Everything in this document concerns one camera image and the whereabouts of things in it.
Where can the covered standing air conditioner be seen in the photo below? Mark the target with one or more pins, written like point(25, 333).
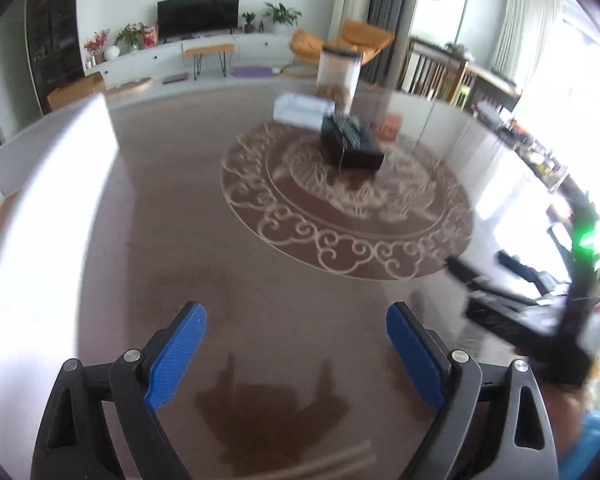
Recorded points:
point(355, 5)

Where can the wooden sideboard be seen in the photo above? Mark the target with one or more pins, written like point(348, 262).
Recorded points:
point(492, 85)

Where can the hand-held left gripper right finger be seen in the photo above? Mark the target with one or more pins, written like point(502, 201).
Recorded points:
point(415, 355)

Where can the clutter of small household things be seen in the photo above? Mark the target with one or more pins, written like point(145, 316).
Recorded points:
point(530, 150)

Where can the black flat screen television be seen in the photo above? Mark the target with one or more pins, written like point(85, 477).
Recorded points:
point(198, 14)

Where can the bushy potted green plant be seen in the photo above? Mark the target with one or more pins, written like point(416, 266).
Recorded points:
point(129, 35)

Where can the dark glass display cabinet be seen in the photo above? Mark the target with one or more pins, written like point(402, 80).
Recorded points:
point(55, 35)

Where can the white sheer curtain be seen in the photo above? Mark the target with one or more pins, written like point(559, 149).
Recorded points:
point(525, 30)

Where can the white television cabinet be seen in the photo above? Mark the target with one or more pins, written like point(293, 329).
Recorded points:
point(140, 62)

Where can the grey floor pad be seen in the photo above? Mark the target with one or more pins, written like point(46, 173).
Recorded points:
point(175, 78)

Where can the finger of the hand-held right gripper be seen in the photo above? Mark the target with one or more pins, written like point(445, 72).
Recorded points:
point(480, 285)
point(527, 275)

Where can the red gift bag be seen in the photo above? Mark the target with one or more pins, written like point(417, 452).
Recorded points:
point(150, 36)

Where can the round wooden board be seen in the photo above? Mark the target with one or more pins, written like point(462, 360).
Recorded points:
point(129, 87)

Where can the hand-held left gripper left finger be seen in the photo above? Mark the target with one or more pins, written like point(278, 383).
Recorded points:
point(175, 355)

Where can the purple floor mat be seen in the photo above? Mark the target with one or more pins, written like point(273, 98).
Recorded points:
point(252, 71)

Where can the small potted green plant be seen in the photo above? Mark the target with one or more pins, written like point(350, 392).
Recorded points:
point(249, 21)

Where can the large potted green plant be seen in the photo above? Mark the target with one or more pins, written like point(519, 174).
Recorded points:
point(282, 15)

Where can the red flowers in white vase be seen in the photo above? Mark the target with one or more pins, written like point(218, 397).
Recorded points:
point(111, 52)

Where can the orange lounge chair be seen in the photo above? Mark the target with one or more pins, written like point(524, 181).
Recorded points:
point(310, 47)

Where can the grey curtain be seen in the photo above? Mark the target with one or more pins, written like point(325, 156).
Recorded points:
point(392, 10)

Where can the orange bench stool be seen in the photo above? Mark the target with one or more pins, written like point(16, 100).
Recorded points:
point(207, 49)

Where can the clear plastic box white lid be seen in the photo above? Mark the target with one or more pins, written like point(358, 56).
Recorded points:
point(302, 110)

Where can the brown cardboard box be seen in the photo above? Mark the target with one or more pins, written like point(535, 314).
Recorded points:
point(75, 91)

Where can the black cardboard box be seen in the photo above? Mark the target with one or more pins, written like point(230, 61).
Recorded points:
point(352, 147)

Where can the clear jar black lid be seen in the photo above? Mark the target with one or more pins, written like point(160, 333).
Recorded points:
point(337, 75)

